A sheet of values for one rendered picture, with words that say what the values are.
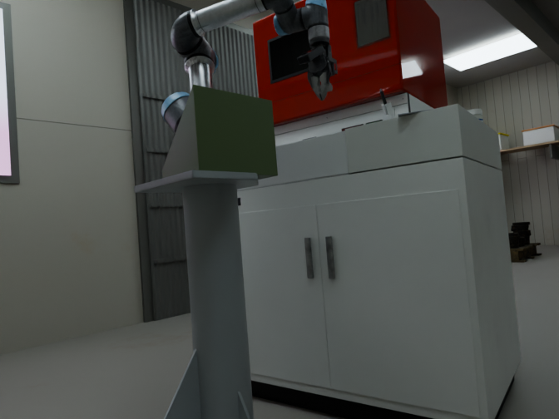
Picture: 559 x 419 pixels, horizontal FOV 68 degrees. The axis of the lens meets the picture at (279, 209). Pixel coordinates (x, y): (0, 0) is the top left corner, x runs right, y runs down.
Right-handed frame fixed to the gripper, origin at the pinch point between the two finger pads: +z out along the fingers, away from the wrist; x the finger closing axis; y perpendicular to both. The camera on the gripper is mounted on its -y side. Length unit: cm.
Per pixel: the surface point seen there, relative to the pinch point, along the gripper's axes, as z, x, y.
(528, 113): -116, 0, 708
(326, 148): 19.3, -2.7, -4.0
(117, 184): 2, 218, 57
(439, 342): 81, -34, -4
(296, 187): 30.9, 10.6, -4.0
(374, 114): -5, 5, 58
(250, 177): 30.1, 2.0, -38.6
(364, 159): 25.1, -16.1, -4.0
